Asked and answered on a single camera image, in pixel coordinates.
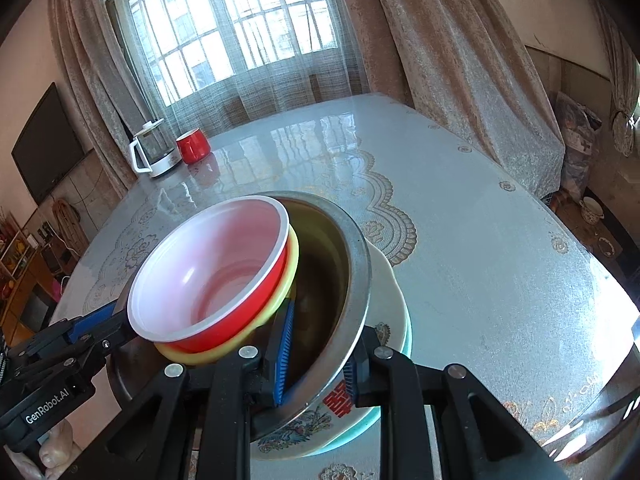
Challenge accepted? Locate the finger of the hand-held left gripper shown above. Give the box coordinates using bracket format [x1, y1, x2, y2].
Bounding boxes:
[75, 329, 140, 368]
[69, 300, 132, 342]

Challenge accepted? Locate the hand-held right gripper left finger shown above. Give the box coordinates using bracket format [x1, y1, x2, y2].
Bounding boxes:
[102, 297, 296, 480]

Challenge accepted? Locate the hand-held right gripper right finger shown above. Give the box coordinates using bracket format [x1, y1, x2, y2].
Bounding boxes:
[342, 327, 571, 480]

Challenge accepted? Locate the large white dragon-print plate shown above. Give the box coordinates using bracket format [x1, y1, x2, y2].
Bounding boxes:
[250, 245, 412, 461]

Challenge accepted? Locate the yellow plastic bowl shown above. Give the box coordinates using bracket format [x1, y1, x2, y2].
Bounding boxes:
[152, 225, 301, 365]

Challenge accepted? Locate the stainless steel bowl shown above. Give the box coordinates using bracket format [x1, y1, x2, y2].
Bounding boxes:
[105, 191, 372, 443]

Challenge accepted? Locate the red plastic bowl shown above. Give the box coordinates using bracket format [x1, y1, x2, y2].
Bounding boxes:
[127, 196, 292, 353]

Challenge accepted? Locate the person's left hand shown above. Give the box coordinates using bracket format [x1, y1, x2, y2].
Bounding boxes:
[39, 417, 77, 476]

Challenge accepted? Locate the wooden cabinet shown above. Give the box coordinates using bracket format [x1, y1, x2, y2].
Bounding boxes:
[0, 250, 53, 331]

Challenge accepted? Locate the rattan chair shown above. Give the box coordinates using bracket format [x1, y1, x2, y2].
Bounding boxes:
[52, 199, 91, 261]

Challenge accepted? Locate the wooden shelf with ornaments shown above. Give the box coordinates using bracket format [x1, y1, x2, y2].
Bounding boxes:
[0, 210, 41, 271]

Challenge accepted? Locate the lace table doily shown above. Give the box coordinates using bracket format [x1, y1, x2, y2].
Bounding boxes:
[82, 150, 418, 311]

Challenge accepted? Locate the black flat television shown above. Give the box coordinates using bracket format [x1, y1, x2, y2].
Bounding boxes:
[11, 81, 86, 205]

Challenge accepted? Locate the red mug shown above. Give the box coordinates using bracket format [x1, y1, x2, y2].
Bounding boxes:
[175, 129, 211, 165]

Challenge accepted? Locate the beige velvet curtain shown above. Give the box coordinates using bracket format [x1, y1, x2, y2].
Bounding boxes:
[330, 0, 568, 201]
[47, 0, 166, 201]

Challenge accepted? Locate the white sheer curtain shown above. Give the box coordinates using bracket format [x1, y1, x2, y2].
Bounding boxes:
[100, 0, 416, 136]

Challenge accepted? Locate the white enamel pot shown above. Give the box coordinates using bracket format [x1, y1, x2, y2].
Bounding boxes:
[580, 196, 606, 225]

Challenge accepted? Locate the barred window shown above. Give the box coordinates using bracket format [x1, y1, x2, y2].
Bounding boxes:
[102, 0, 351, 111]

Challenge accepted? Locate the printed bag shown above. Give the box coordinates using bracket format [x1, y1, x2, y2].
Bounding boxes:
[552, 90, 603, 196]

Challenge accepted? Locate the glass kettle with white handle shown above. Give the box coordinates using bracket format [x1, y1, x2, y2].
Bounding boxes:
[129, 118, 182, 179]

